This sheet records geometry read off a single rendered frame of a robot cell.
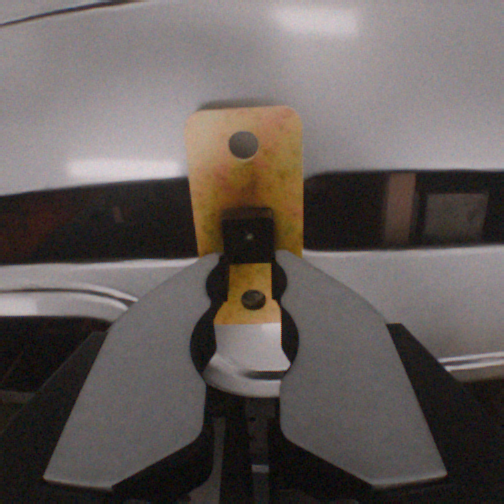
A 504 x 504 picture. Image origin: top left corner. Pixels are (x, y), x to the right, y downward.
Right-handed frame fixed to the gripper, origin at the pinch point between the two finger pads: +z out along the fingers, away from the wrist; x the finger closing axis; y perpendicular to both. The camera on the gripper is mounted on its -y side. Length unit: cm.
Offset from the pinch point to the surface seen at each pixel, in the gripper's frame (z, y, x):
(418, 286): 2.5, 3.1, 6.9
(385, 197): 4.4, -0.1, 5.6
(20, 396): 3.0, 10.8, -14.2
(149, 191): 15.2, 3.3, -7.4
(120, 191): 15.1, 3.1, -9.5
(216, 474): 4.7, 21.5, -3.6
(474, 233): 3.8, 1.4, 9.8
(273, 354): 2.3, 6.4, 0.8
